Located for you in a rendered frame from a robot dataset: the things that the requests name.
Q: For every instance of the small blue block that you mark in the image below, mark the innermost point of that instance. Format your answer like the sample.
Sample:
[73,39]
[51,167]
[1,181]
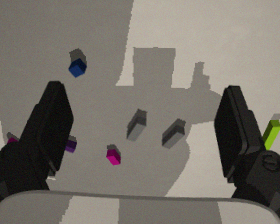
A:
[77,68]

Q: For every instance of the purple rod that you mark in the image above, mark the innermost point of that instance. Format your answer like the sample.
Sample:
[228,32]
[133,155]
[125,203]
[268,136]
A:
[71,146]

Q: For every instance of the lime green rod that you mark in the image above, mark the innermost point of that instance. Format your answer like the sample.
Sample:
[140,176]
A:
[270,133]

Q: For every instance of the grey rod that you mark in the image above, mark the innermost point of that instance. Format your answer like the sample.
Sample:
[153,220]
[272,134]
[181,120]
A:
[173,137]
[136,128]

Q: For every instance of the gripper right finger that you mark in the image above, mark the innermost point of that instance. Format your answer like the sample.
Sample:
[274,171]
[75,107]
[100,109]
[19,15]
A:
[246,163]

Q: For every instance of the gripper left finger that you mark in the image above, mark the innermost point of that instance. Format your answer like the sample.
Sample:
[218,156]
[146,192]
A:
[39,151]

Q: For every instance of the small magenta block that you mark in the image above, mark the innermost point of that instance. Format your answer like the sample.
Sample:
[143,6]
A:
[11,139]
[113,157]

